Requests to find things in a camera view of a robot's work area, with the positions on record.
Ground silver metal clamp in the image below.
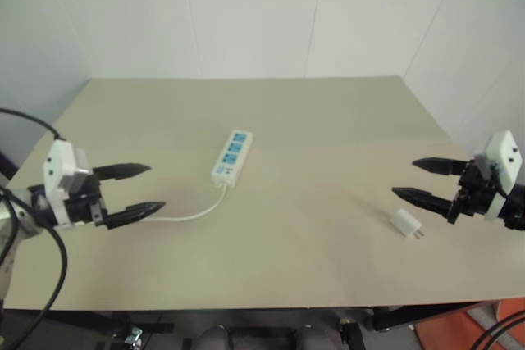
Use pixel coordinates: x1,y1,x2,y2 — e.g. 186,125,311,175
124,324,144,346

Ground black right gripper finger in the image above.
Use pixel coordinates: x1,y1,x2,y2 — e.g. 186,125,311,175
390,186,457,220
411,156,472,177

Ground white power strip blue sockets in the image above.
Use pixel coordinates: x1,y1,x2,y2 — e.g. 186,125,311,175
210,129,254,189

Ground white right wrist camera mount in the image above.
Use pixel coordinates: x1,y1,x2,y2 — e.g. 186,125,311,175
475,130,523,220

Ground dark grey rounded shape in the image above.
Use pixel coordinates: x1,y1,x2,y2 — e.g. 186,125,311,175
195,324,231,350

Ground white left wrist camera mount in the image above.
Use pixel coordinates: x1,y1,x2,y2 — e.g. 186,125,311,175
42,139,92,229

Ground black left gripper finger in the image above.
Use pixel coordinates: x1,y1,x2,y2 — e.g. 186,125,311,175
92,162,153,184
95,201,167,231

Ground black cable under table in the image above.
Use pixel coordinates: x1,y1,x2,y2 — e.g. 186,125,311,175
475,307,525,350
494,325,525,350

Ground white plug adapter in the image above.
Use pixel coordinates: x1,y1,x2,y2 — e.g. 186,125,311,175
388,207,427,241

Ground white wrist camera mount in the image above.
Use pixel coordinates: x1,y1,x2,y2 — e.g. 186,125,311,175
42,139,92,229
475,130,523,220

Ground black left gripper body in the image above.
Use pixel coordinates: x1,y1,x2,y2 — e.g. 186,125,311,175
61,175,109,230

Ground black table frame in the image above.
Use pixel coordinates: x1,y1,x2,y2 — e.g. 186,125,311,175
0,302,500,350

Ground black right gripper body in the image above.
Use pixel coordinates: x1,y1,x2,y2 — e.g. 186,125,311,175
445,157,500,226

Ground white power strip cord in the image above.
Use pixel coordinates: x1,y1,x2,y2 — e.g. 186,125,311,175
141,184,230,223

